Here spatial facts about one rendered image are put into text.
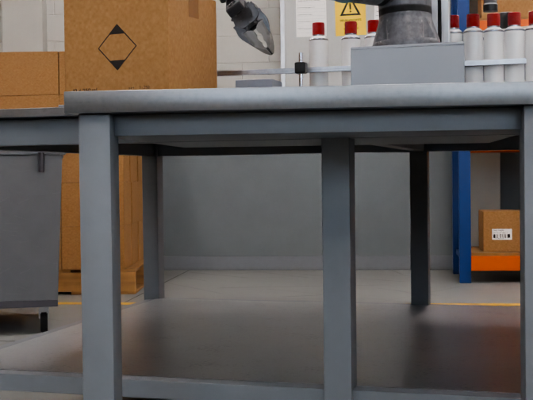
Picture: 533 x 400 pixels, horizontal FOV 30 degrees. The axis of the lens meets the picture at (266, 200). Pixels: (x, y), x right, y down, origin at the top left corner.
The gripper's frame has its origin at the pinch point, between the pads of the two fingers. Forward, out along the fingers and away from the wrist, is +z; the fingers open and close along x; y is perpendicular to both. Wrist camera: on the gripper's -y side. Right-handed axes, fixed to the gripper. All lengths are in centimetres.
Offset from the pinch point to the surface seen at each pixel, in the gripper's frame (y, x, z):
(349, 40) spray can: 6.4, -18.5, 9.5
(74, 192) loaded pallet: 273, 167, -61
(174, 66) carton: -34.1, 17.0, -3.1
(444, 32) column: -10.0, -39.0, 25.1
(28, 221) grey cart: 131, 139, -32
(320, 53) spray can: 6.1, -10.1, 7.8
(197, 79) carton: -23.0, 16.2, 0.3
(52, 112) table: -53, 42, -7
